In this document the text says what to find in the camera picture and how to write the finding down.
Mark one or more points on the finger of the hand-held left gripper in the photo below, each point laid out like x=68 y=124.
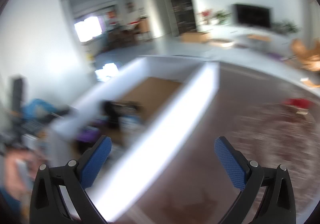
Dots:
x=37 y=108

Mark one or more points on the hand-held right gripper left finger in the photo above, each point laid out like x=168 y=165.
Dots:
x=96 y=161

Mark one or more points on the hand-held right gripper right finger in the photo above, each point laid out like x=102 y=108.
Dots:
x=231 y=164

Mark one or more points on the purple cloth item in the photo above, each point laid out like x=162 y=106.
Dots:
x=87 y=135

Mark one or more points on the black cardboard box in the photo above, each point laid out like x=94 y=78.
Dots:
x=111 y=113

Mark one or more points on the blue and white carton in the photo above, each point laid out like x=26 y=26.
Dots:
x=130 y=123

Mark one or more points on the white storage box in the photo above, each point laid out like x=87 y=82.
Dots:
x=162 y=123

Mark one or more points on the dark patterned desktop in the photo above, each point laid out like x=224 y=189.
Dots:
x=200 y=164

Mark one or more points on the person's left hand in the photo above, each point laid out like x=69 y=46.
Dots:
x=12 y=176

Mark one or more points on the red paper boat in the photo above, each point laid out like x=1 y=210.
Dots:
x=297 y=103

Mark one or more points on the purple floor mat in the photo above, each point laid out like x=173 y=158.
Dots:
x=277 y=57

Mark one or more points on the red door poster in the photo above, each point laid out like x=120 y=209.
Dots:
x=111 y=15

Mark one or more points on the beige round floor cushion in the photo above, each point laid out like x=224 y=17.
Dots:
x=222 y=43

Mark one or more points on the wooden bench with metal legs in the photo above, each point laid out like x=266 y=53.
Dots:
x=258 y=38

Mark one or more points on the brown cardboard box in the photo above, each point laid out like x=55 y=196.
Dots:
x=196 y=37

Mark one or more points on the orange lounge chair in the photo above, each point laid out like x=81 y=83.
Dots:
x=306 y=56

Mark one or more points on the white television cabinet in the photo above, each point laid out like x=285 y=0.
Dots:
x=250 y=33

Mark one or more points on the small wooden cabinet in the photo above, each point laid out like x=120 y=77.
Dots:
x=143 y=27

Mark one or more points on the large leafy potted plant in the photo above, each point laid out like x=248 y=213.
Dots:
x=285 y=27

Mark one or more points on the green potted plant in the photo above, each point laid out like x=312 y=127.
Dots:
x=222 y=16

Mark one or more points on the black television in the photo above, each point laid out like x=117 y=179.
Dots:
x=252 y=15

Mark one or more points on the red flower bouquet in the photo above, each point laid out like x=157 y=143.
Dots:
x=206 y=13

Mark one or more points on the framed wall painting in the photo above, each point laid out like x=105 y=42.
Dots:
x=128 y=4

